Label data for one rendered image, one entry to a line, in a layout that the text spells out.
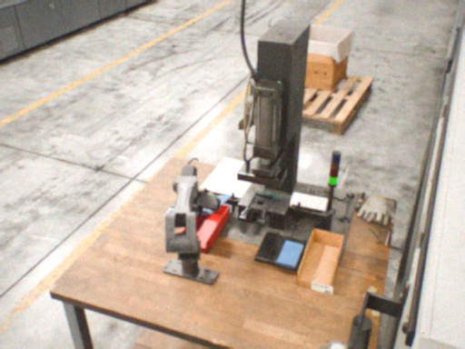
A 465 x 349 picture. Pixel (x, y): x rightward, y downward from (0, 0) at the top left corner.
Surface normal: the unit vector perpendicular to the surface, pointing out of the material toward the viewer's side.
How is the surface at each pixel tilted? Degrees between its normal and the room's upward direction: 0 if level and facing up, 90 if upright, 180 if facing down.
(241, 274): 0
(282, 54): 90
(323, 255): 0
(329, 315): 0
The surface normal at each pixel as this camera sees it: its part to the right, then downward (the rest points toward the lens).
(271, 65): -0.35, 0.51
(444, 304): 0.00, -0.84
